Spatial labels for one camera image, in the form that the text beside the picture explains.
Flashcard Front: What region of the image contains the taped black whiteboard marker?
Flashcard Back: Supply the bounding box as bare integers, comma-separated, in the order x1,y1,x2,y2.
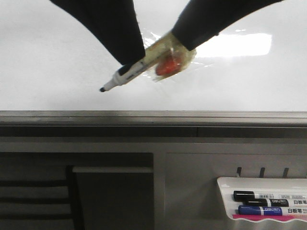
100,32,187,92

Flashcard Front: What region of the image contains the pink wavy eraser strip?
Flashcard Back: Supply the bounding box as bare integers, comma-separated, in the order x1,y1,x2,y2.
232,214,307,222

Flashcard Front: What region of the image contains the white plastic marker tray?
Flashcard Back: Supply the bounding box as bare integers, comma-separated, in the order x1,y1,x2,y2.
217,177,307,230

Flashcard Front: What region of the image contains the white whiteboard with metal frame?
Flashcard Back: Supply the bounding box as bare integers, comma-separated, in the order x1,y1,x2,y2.
0,0,307,137

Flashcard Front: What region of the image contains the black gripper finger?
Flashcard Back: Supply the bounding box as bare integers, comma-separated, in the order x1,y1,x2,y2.
171,0,278,51
52,0,145,65

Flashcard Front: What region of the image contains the red object in tape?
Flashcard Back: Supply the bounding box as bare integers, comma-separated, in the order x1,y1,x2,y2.
155,57,180,76

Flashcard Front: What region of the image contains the black cap whiteboard marker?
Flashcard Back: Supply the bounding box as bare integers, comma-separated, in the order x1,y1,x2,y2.
233,190,307,201

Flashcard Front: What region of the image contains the black labelled whiteboard marker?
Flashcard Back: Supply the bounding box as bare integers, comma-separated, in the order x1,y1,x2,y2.
243,198,307,208

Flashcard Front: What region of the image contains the blue whiteboard marker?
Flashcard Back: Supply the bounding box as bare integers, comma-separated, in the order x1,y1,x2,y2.
237,205,307,216

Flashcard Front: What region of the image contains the dark chair back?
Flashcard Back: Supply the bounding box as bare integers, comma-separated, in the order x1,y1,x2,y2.
0,164,85,230

